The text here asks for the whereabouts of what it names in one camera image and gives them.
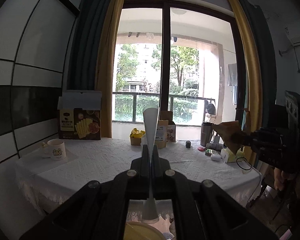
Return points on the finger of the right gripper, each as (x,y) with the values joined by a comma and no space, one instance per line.
(247,138)

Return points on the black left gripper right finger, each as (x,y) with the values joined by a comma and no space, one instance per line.
(202,210)

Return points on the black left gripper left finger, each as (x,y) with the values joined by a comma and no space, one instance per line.
(98,209)

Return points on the orange brown paper scrap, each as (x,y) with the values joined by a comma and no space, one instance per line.
(229,132)

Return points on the casual socks plastic bag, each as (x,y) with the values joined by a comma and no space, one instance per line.
(150,119)

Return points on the yellow trash bin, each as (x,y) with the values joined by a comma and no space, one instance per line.
(139,230)

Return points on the person's hand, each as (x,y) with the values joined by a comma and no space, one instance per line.
(279,179)

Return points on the yellow curtain right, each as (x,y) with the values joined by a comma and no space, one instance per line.
(252,65)

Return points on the yellow curtain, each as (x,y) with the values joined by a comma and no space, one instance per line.
(252,65)
(105,64)

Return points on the white tissue box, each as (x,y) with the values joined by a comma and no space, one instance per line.
(228,157)

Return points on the steel thermos cup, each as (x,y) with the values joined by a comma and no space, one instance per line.
(206,133)

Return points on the white textured tablecloth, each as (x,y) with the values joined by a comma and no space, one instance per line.
(102,160)

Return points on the small grey figurine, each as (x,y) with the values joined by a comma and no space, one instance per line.
(188,144)

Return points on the white cartoon mug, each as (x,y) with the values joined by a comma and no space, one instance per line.
(54,149)

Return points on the small brown cardboard tray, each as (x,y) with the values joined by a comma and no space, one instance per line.
(135,140)

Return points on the small printed carton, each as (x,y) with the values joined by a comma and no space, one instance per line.
(171,132)

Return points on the kraft paper pouch with label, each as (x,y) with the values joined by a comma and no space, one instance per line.
(161,134)

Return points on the yellow snack packet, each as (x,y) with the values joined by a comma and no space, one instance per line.
(136,133)

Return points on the dark snack box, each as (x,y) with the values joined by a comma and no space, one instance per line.
(80,115)

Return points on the yellow curtain left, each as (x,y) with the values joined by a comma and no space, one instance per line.
(105,64)

